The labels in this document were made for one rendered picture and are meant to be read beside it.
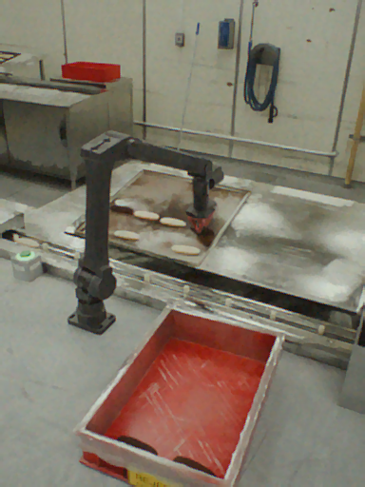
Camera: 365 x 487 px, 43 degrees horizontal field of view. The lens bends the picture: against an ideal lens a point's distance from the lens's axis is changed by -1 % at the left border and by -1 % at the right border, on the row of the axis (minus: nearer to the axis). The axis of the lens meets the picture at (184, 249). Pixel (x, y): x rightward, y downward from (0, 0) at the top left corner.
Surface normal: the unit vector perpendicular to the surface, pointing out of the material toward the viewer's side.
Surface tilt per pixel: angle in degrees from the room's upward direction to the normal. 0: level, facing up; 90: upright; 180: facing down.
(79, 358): 0
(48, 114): 90
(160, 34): 90
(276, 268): 10
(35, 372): 0
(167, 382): 0
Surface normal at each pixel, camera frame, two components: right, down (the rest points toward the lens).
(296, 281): -0.04, -0.79
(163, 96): -0.44, 0.42
